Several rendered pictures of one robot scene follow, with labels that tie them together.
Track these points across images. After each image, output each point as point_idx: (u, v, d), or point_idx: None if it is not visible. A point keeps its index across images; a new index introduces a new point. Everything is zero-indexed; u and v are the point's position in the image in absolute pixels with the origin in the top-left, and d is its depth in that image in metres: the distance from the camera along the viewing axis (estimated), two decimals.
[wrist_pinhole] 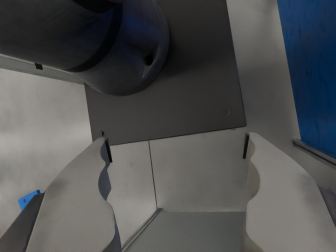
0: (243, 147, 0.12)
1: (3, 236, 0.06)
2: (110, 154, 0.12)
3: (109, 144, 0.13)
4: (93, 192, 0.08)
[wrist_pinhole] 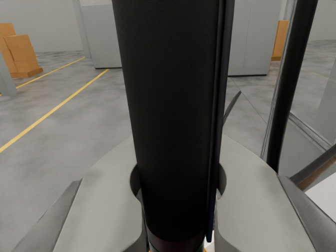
0: None
1: (43, 215, 0.07)
2: None
3: None
4: (124, 186, 0.08)
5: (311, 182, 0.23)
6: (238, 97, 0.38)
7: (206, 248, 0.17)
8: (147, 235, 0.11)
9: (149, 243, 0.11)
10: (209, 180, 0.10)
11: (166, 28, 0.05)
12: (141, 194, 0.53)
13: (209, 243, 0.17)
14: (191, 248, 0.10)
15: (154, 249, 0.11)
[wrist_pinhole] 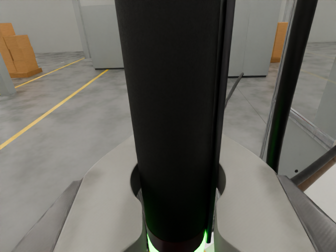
0: None
1: (43, 215, 0.07)
2: None
3: None
4: (125, 186, 0.08)
5: (310, 184, 0.23)
6: (240, 78, 0.36)
7: (206, 249, 0.17)
8: (147, 236, 0.11)
9: (149, 244, 0.11)
10: (209, 181, 0.10)
11: (168, 30, 0.05)
12: None
13: (209, 244, 0.17)
14: (191, 248, 0.10)
15: (154, 249, 0.11)
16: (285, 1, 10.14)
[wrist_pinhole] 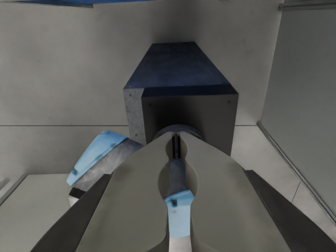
0: (177, 147, 0.13)
1: (75, 203, 0.07)
2: (175, 151, 0.12)
3: (175, 140, 0.13)
4: (152, 186, 0.08)
5: None
6: None
7: None
8: None
9: None
10: None
11: None
12: None
13: None
14: None
15: None
16: None
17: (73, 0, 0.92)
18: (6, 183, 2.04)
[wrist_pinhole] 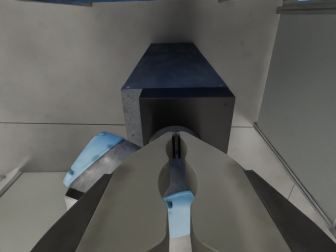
0: (177, 147, 0.13)
1: (75, 203, 0.07)
2: (175, 151, 0.12)
3: (175, 140, 0.13)
4: (152, 186, 0.08)
5: None
6: None
7: None
8: None
9: None
10: None
11: None
12: None
13: None
14: None
15: None
16: None
17: None
18: (0, 180, 2.02)
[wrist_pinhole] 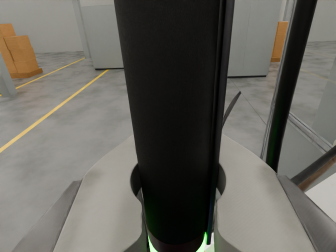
0: None
1: (43, 215, 0.07)
2: None
3: None
4: (125, 186, 0.08)
5: (309, 184, 0.24)
6: None
7: (206, 250, 0.17)
8: (148, 238, 0.12)
9: (150, 246, 0.11)
10: (208, 184, 0.10)
11: (168, 41, 0.05)
12: None
13: (209, 245, 0.17)
14: (191, 250, 0.10)
15: (155, 251, 0.11)
16: (285, 0, 10.11)
17: None
18: None
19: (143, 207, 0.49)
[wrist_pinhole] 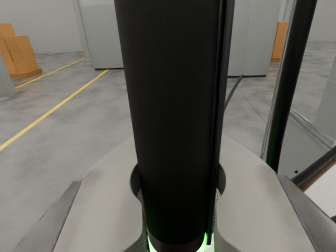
0: None
1: (43, 215, 0.07)
2: None
3: None
4: (125, 186, 0.08)
5: (310, 185, 0.24)
6: None
7: (206, 250, 0.17)
8: (148, 238, 0.12)
9: (150, 246, 0.11)
10: (209, 183, 0.10)
11: (168, 38, 0.05)
12: None
13: (209, 245, 0.17)
14: (191, 250, 0.10)
15: (155, 251, 0.11)
16: (285, 0, 10.13)
17: None
18: None
19: (142, 198, 0.47)
